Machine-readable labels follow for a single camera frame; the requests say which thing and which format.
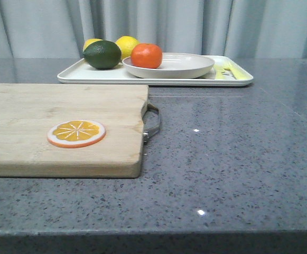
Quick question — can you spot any orange tangerine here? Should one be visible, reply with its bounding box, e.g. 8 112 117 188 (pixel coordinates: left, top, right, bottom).
131 43 163 69

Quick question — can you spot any wooden cutting board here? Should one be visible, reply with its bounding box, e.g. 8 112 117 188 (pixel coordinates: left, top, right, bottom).
0 83 148 178

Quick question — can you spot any metal cutting board handle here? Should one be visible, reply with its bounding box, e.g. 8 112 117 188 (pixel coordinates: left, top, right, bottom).
142 101 162 155

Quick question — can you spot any right yellow lemon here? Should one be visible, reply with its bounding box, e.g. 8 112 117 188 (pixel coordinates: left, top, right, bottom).
115 36 140 60

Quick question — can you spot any yellow plastic fork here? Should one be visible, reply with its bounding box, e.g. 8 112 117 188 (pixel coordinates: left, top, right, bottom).
223 62 248 80

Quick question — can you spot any grey curtain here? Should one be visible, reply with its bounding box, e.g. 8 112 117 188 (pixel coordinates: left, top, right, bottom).
0 1 307 58

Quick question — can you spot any orange slice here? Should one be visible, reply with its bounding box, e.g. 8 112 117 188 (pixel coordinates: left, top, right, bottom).
47 120 106 148

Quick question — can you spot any green lime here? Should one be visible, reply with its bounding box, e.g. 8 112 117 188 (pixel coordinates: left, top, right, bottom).
83 40 122 70

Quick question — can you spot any white bear print tray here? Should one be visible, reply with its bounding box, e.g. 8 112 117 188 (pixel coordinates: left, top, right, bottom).
57 56 254 87

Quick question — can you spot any beige round plate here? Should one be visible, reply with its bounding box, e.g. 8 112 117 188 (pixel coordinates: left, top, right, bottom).
123 53 215 79

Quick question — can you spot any left yellow lemon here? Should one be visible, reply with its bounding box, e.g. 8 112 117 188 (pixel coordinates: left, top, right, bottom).
82 38 102 51

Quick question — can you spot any yellow lemon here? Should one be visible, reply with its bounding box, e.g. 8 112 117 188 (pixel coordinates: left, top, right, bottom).
115 36 140 60
82 38 102 51

